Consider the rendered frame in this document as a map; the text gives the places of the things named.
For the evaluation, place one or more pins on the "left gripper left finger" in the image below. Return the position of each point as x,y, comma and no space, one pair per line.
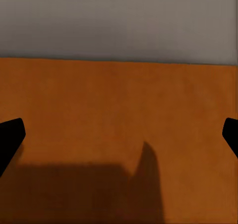
12,134

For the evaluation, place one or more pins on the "cabinet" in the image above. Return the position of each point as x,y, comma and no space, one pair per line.
111,142

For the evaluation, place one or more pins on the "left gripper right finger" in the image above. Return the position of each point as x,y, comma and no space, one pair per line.
230,134

